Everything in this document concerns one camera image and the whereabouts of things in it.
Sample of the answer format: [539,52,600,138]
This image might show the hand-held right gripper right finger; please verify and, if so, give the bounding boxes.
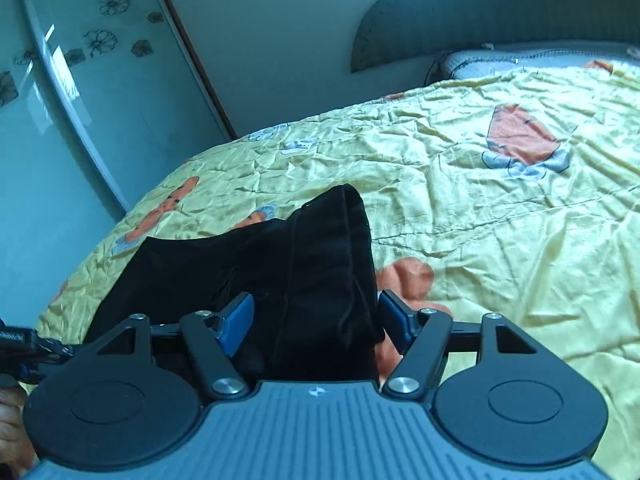
[378,289,543,403]

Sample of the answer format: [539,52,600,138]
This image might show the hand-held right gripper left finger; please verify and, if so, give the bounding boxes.
[92,292,255,402]

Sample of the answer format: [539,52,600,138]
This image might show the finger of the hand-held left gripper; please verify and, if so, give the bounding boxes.
[31,337,77,377]

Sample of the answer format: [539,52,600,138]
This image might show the black pants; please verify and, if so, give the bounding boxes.
[85,183,387,385]

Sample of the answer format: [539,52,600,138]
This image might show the person's left hand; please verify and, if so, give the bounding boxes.
[0,387,40,470]

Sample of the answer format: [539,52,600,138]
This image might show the yellow blanket with orange prints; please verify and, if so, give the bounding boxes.
[37,57,640,476]

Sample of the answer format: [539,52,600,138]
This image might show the glass wardrobe door, flower print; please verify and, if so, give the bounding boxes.
[0,0,238,321]

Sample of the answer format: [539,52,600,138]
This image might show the dark curved headboard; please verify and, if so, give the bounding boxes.
[350,0,640,74]

